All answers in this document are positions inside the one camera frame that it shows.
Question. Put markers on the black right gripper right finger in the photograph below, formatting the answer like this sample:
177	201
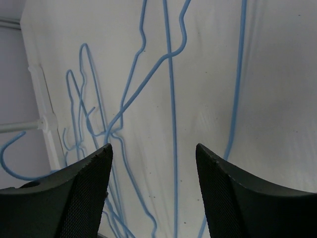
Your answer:
239	204

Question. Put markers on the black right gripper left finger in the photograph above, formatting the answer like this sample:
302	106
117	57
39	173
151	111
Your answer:
66	204

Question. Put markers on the blue wire hanger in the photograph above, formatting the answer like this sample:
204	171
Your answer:
168	57
71	99
117	122
86	67

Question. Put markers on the grey clothes rack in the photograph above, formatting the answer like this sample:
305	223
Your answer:
47	121

